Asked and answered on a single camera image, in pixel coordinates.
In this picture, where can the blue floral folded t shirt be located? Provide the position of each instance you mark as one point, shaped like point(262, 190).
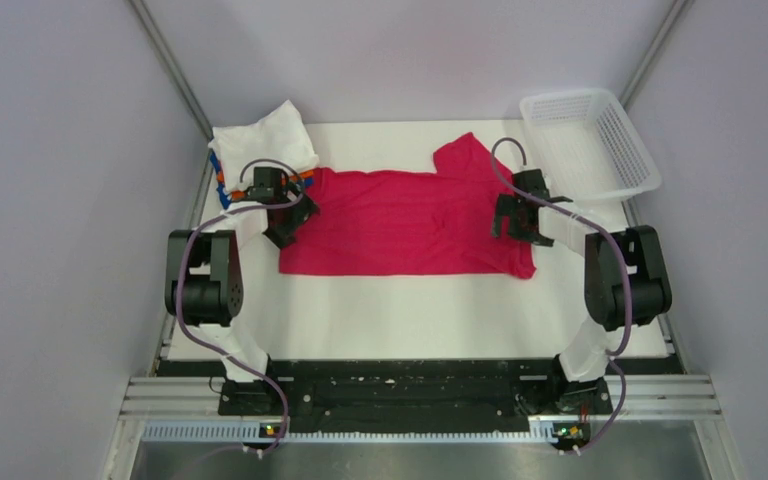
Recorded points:
point(216, 165)

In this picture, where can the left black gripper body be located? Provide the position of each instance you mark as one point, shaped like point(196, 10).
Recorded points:
point(291, 216)

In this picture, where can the right aluminium frame post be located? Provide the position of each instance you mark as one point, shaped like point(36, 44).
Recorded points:
point(660, 38)

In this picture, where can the white plastic basket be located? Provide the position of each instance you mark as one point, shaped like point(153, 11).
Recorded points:
point(586, 144)

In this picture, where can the white slotted cable duct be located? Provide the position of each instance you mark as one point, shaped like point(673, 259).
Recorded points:
point(256, 433)

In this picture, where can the red t shirt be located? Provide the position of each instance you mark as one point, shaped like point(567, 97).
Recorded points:
point(390, 223)

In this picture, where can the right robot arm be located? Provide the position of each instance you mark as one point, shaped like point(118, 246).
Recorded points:
point(625, 283)

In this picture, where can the orange folded t shirt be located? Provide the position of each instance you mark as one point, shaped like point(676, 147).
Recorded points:
point(234, 195)

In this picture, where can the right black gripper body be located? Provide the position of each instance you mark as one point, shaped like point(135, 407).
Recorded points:
point(527, 234)

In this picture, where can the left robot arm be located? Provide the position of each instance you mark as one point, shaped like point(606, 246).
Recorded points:
point(204, 289)

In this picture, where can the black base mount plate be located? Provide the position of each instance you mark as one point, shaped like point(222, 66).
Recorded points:
point(430, 396)

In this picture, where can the left aluminium frame post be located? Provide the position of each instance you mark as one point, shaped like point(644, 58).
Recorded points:
point(170, 65)

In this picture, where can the aluminium frame post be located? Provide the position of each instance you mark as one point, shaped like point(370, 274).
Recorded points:
point(660, 38)
point(170, 65)

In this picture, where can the white folded t shirt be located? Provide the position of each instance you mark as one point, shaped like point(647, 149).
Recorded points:
point(280, 135)

